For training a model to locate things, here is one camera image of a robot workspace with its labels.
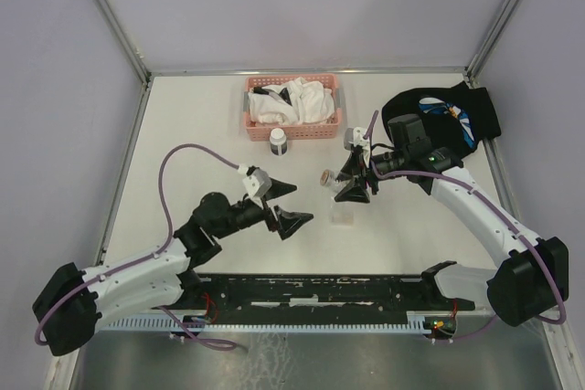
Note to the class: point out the pink plastic basket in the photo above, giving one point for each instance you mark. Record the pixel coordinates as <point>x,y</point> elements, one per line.
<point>260,132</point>

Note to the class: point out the white cloth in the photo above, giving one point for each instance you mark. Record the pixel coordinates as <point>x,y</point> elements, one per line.
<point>295,102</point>

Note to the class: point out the black garment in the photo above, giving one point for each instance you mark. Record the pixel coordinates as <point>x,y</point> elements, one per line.
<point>457,117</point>

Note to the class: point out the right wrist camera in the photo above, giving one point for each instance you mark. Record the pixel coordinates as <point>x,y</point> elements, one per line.
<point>357,137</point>

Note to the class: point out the clear pill bottle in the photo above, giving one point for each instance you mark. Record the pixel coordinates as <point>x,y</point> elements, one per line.
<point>330,179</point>

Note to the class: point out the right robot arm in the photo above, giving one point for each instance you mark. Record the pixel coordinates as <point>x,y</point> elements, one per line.
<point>530,279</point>

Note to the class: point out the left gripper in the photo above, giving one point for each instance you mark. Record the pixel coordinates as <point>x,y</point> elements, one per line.
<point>289,222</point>

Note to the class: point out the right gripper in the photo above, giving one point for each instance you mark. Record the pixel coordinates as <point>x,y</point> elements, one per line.
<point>356,163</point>

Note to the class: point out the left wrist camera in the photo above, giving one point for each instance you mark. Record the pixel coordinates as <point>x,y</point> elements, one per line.
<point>256,181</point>

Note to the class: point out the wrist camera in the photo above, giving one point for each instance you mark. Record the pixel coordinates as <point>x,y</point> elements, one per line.
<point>256,181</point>
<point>357,137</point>

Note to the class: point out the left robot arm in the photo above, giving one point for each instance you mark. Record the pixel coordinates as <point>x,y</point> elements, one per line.
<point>76,303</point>

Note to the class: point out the white cable duct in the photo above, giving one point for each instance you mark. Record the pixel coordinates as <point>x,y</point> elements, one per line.
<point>152,322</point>

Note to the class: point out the white capped pill bottle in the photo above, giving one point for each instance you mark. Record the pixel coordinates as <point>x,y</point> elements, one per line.
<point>278,142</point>

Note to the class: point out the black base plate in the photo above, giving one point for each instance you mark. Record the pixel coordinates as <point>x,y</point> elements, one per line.
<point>259,298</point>

